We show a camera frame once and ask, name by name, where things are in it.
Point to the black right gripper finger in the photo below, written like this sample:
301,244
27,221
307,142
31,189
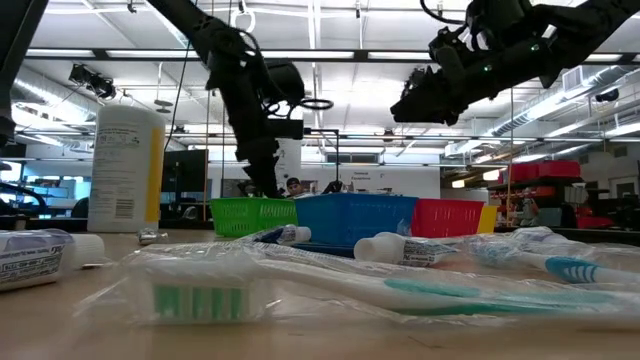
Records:
425,100
450,112

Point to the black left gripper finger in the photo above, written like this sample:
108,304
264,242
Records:
271,177
256,180

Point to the silver nail clipper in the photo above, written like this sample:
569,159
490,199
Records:
149,236

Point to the green white toothbrush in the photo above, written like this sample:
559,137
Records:
200,300

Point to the small white toothpaste tube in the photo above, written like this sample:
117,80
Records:
390,247

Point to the blue white toothbrush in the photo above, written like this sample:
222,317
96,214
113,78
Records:
570,270

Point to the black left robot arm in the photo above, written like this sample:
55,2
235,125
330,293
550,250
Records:
220,40

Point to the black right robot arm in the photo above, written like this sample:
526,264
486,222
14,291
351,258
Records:
575,35

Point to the person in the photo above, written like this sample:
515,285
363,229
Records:
294,186

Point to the green plastic basket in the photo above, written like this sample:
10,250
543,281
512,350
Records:
250,217

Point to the dark blue toothpaste tube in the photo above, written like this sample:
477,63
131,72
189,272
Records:
295,234

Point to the thin vertical pole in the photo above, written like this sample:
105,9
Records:
510,150

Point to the black computer monitor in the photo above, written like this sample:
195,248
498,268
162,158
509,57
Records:
182,172

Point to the blue plastic basket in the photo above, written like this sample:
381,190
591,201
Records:
355,217

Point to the red plastic basket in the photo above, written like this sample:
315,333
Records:
445,217

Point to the red storage bins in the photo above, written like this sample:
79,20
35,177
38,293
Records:
545,170

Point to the yellow plastic basket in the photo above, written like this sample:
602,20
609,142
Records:
487,219

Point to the shelf rack with bins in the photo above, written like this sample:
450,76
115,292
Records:
550,200

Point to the white bottle yellow label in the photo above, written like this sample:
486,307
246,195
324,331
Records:
120,170

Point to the clear plastic wrapped packet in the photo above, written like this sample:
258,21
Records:
537,234

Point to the black office chair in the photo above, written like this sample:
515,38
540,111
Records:
80,207

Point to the white toothpaste tube purple label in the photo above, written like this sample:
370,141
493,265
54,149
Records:
30,262

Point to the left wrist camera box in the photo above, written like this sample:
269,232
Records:
286,82

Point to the black metal stand frame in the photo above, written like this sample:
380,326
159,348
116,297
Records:
337,160

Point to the silver ceiling air duct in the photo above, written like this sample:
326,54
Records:
550,102

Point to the black wall security camera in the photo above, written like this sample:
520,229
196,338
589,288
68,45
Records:
607,95

